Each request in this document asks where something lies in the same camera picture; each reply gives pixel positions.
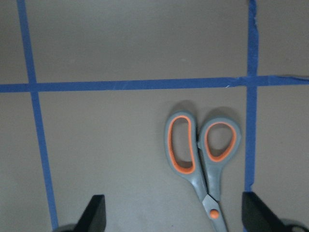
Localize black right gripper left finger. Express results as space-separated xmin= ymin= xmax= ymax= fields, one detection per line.
xmin=74 ymin=194 xmax=106 ymax=232

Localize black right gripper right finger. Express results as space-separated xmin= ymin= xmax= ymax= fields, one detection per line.
xmin=241 ymin=192 xmax=282 ymax=232

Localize grey orange scissors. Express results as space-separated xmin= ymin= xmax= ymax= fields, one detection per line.
xmin=164 ymin=111 xmax=242 ymax=232

